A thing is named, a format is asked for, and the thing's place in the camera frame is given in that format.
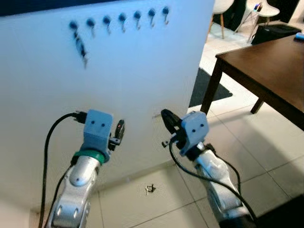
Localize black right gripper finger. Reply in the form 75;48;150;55
161;108;180;138

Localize dark floor mat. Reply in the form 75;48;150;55
189;68;233;108
247;194;304;228

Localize dark brown wooden table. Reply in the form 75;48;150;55
200;34;304;131

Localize white chair wooden legs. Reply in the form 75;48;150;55
209;0;236;39
246;0;281;30

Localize black bag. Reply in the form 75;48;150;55
251;24;302;46

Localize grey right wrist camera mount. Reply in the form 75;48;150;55
180;111;210;155

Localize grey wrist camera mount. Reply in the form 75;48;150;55
82;109;115;161
180;111;210;155

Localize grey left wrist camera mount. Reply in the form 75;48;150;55
82;109;115;161

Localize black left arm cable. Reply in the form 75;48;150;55
38;111;88;228

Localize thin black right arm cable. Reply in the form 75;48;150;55
207;147;242;195

